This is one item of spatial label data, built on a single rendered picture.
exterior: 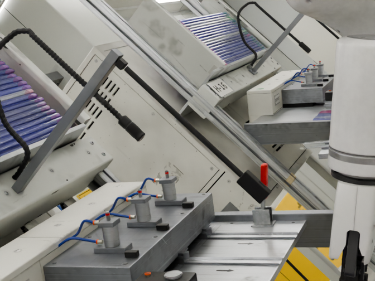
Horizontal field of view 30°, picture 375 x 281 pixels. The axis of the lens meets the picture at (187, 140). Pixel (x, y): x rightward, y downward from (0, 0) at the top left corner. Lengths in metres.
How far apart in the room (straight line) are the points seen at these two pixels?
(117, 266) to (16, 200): 0.24
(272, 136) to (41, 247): 1.11
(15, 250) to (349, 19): 0.55
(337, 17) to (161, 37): 1.33
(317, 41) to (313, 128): 3.61
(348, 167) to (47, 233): 0.47
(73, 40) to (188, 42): 2.29
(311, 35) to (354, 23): 4.66
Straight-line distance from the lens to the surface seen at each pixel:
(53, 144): 1.07
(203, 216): 1.18
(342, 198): 0.83
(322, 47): 5.55
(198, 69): 2.15
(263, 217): 1.20
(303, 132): 1.98
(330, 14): 0.88
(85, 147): 1.34
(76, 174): 1.25
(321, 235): 1.22
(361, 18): 0.90
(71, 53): 4.39
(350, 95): 0.81
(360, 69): 0.80
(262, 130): 2.01
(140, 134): 1.08
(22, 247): 1.03
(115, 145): 2.19
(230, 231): 1.20
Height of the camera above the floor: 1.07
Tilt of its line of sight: 7 degrees up
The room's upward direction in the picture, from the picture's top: 47 degrees counter-clockwise
